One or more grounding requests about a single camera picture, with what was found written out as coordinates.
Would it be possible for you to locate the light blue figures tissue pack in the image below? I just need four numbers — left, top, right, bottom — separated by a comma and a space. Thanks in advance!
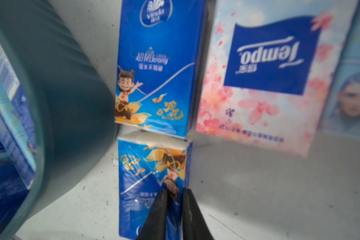
320, 2, 360, 139

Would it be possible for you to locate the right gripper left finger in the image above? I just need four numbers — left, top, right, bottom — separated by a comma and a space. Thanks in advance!
136, 190, 168, 240

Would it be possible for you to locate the teal plastic storage box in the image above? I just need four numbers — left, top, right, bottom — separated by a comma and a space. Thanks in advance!
0, 1, 117, 240

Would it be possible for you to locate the blue orange Vinda tissue pack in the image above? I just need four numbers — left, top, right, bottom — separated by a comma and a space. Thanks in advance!
115, 0, 207, 138

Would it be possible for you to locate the pink white Tempo tissue pack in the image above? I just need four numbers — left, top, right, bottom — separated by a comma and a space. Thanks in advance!
196, 1, 360, 157

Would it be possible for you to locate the blue barcode tissue pack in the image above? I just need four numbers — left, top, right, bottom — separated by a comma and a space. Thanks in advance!
0, 43, 37, 189

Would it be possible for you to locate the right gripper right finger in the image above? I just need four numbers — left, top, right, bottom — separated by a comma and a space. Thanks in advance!
182, 189, 214, 240

